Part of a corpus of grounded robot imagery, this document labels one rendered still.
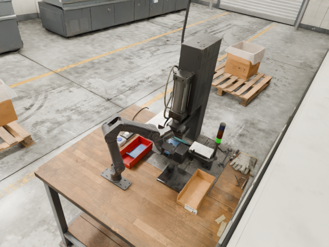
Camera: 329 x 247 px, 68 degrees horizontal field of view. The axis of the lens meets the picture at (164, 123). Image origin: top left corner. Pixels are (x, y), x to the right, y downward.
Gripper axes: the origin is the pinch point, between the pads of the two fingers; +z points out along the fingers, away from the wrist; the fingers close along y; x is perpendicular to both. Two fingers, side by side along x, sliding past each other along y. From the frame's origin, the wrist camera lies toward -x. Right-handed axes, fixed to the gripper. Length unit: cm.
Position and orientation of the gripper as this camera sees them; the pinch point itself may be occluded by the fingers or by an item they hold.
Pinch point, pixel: (162, 150)
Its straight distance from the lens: 157.3
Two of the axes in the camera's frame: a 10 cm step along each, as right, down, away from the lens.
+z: 1.7, 4.5, 8.8
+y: 5.0, -8.1, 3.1
